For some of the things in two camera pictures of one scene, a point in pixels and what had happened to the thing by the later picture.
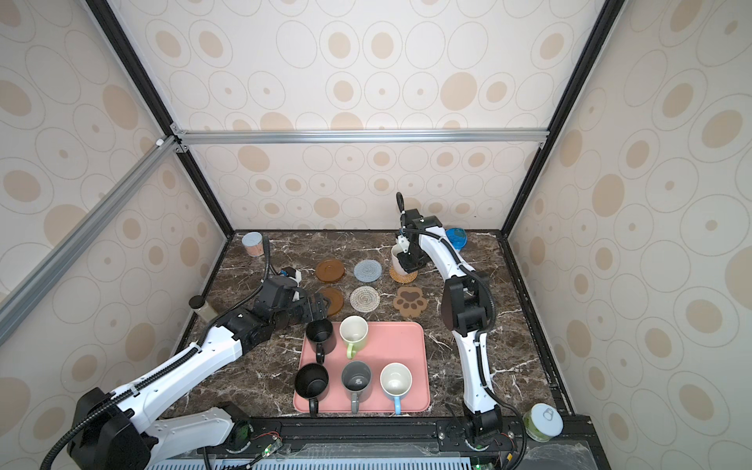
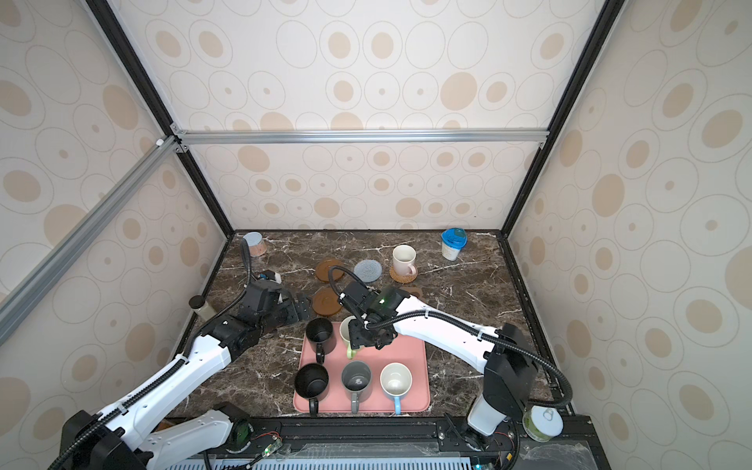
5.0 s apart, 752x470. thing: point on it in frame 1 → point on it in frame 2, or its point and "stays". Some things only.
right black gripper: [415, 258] → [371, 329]
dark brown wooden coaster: [330, 270] stays
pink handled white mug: [396, 251] stays
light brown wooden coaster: [335, 298] stays
